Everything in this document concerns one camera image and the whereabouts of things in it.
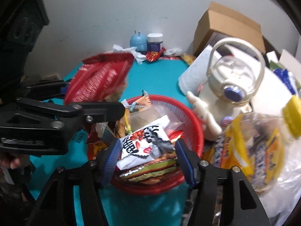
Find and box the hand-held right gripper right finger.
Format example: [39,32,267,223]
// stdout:
[175,138,271,226]

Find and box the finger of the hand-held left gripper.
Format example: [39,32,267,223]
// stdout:
[15,99,125,132]
[22,80,71,98]

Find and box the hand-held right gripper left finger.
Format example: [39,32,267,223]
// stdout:
[26,138,123,226]

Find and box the small red snack packet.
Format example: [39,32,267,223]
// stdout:
[168,129,184,144]

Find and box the dark red snack bag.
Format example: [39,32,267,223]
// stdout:
[63,51,135,106]

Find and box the cartoon print snack packet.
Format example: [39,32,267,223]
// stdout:
[119,153,184,185]

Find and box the white snack packet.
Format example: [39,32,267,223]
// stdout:
[116,115,176,170]

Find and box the red mesh plastic basket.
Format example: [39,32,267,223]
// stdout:
[87,95,204,195]

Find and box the biscuit picture snack packet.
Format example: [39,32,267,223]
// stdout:
[115,90,153,138]

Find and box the clear zip bag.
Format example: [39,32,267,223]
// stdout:
[128,105,186,134]

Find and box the person's left hand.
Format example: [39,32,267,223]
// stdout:
[0,155,30,177]

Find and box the teal printed mat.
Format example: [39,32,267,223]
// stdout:
[30,56,195,226]

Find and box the large crumpled white tissue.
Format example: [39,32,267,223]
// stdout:
[113,44,137,54]

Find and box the small crumpled white tissue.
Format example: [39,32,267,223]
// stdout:
[134,52,147,65]

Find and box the yellow label plastic bottle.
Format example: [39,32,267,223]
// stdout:
[204,96,301,195]

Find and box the red foil wrapper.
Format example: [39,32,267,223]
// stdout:
[146,48,166,62]

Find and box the blue round gadget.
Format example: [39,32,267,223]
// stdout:
[130,30,147,52]

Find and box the dark blue jar white lid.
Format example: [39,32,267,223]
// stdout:
[147,33,163,52]

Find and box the white paper towel roll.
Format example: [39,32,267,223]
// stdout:
[178,45,294,116]

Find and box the white plastic bag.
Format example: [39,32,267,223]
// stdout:
[259,132,301,226]

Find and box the yellow snack pack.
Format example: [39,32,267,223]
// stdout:
[182,54,197,66]

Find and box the blue packet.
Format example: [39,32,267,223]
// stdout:
[274,68,297,96]

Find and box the cardboard box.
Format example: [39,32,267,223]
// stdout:
[193,1,266,57]

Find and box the white carton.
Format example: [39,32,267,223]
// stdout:
[280,49,301,72]

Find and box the cream water bottle with handle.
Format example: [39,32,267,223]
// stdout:
[186,37,265,142]

